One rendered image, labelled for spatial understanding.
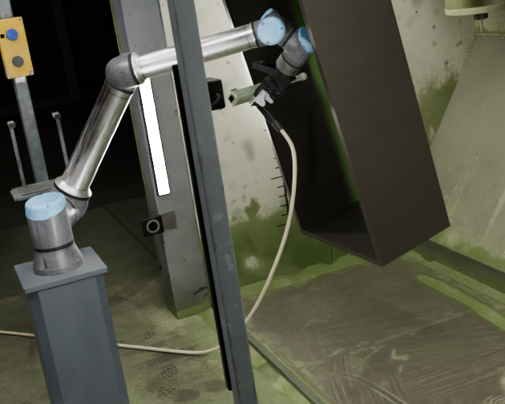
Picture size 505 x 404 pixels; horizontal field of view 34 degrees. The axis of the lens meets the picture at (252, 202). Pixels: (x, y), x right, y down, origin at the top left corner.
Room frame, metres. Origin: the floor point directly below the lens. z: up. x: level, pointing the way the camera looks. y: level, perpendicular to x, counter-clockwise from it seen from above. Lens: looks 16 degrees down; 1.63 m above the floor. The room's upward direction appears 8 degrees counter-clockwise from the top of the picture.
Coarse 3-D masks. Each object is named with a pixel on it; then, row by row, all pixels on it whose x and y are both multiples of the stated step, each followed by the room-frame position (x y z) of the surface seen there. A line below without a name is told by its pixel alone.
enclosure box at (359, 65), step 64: (256, 0) 3.42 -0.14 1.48; (320, 0) 2.85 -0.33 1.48; (384, 0) 2.97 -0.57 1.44; (320, 64) 2.85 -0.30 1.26; (384, 64) 2.95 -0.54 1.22; (320, 128) 3.52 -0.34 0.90; (384, 128) 2.94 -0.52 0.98; (320, 192) 3.51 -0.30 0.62; (384, 192) 2.93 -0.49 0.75; (384, 256) 2.92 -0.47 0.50
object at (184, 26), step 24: (168, 0) 1.85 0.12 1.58; (192, 0) 1.84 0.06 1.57; (192, 24) 1.84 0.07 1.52; (192, 48) 1.84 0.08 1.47; (192, 72) 1.83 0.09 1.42; (192, 96) 1.83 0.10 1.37; (192, 120) 1.83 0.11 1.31; (192, 144) 1.85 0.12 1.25; (216, 144) 1.84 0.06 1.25; (216, 168) 1.84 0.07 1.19; (216, 192) 1.84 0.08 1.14; (216, 216) 1.83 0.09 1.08; (216, 240) 1.83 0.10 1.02; (216, 264) 1.83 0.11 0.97; (216, 288) 1.85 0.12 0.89; (240, 312) 1.84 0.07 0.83; (240, 336) 1.84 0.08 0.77; (240, 360) 1.83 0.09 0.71; (240, 384) 1.83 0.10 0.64
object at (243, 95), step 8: (296, 80) 3.36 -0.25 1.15; (248, 88) 3.12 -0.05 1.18; (256, 88) 3.14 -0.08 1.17; (232, 96) 3.05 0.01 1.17; (240, 96) 3.06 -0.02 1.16; (248, 96) 3.09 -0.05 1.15; (232, 104) 3.06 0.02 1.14; (256, 104) 3.12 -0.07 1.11; (264, 112) 3.09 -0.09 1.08; (272, 112) 3.09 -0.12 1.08; (272, 120) 3.07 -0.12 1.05; (280, 128) 3.06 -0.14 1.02
